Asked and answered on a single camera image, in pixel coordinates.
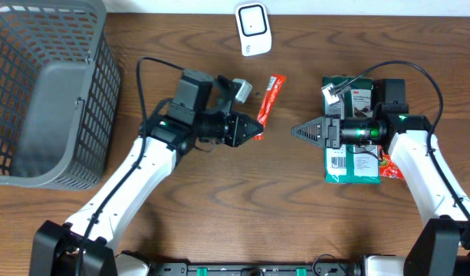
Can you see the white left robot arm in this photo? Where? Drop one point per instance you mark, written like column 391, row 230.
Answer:
column 86, row 244

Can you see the thin orange sachet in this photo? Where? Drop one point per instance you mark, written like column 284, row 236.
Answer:
column 272, row 91

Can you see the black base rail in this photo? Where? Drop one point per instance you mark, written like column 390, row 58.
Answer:
column 183, row 269

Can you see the large orange snack bag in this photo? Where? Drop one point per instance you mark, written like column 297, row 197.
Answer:
column 387, row 167

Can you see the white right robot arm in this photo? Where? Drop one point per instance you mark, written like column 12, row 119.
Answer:
column 443, row 247

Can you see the grey plastic mesh basket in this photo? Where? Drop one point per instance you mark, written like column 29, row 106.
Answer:
column 59, row 92

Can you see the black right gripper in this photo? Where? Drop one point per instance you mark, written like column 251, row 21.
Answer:
column 329, row 131

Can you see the white barcode scanner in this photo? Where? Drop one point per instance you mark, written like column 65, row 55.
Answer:
column 253, row 29

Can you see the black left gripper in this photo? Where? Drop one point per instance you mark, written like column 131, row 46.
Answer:
column 237, row 126

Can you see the green 3M gloves package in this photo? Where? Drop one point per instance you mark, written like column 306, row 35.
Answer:
column 353, row 164

